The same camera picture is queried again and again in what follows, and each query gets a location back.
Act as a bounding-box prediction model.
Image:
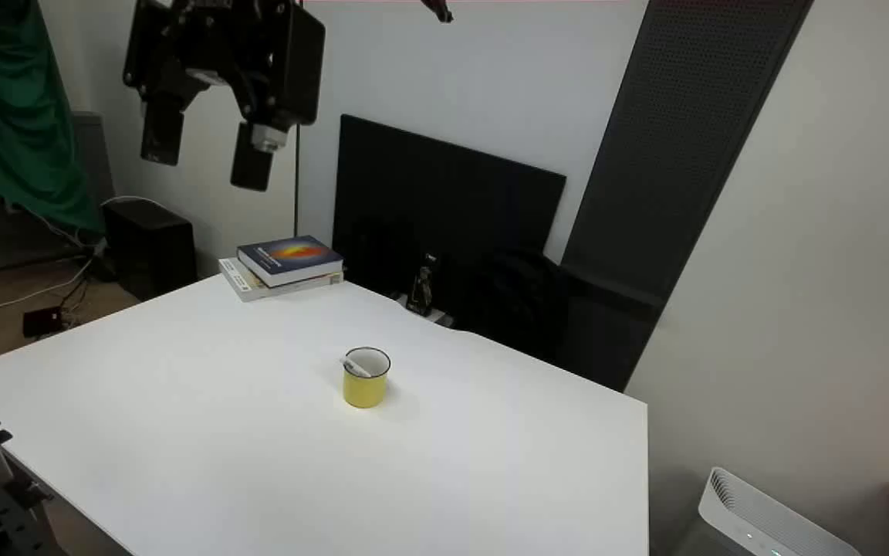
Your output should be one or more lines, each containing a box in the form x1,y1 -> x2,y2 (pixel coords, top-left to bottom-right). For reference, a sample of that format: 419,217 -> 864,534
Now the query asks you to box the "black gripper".
120,0 -> 326,195

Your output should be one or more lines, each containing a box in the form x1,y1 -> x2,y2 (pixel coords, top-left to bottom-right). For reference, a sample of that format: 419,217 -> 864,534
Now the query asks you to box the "yellow enamel cup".
340,341 -> 395,409

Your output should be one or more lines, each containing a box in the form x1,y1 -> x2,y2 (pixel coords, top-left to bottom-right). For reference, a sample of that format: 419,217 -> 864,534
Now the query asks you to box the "black speaker box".
103,198 -> 200,303

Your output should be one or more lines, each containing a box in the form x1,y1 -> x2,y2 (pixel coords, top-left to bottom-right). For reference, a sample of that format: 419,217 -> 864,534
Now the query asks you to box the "blue book with colourful cover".
234,231 -> 346,290

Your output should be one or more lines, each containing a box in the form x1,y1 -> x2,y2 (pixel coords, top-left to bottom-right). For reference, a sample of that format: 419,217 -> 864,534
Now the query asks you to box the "green curtain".
0,0 -> 112,247

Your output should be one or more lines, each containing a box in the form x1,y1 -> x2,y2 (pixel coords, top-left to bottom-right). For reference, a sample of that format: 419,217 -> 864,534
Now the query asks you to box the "black flat monitor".
331,111 -> 567,312

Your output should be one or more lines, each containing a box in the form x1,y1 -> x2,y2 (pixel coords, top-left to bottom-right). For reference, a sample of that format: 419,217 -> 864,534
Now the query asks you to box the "small black floor device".
19,303 -> 71,340

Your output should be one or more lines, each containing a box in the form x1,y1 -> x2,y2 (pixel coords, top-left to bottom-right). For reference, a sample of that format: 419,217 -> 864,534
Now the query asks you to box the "white bin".
669,463 -> 864,556

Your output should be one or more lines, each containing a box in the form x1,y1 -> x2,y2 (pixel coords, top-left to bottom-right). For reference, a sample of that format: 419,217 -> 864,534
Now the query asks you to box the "black floor cable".
48,236 -> 112,315

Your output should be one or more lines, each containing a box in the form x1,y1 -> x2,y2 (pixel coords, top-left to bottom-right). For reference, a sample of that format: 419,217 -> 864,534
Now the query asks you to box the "dark grey wall panel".
557,0 -> 817,312

